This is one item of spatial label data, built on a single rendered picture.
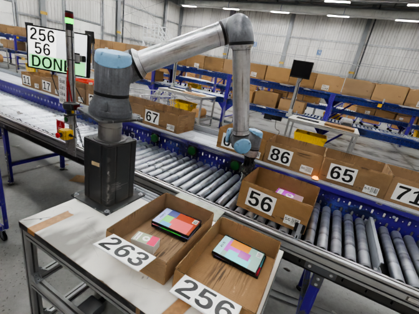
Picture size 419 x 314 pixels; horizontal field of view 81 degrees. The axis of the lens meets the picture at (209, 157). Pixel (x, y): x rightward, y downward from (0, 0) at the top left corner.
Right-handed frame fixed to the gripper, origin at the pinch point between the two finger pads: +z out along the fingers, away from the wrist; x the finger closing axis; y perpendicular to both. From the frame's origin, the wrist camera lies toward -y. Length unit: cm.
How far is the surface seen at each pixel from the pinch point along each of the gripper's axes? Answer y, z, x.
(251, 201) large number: 22.0, -1.2, 12.1
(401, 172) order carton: -58, -21, 90
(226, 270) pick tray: 71, 4, 19
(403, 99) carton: -480, -68, 151
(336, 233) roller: 8, 5, 58
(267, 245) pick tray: 52, 0, 30
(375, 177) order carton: -29, -20, 72
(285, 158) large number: -28.6, -15.8, 17.5
